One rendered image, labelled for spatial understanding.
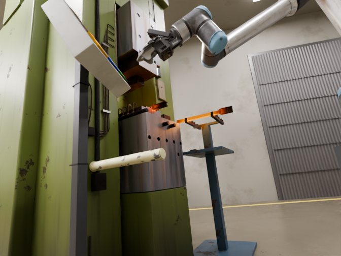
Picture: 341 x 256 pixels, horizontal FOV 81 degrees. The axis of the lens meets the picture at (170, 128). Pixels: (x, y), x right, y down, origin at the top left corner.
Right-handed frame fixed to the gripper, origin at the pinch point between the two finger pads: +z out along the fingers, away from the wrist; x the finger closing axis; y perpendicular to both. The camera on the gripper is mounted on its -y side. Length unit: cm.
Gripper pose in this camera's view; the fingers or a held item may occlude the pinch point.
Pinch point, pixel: (138, 58)
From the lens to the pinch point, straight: 98.2
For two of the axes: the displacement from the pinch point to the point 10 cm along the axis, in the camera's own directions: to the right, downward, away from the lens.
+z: -8.0, 6.0, -0.1
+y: 5.7, 7.7, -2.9
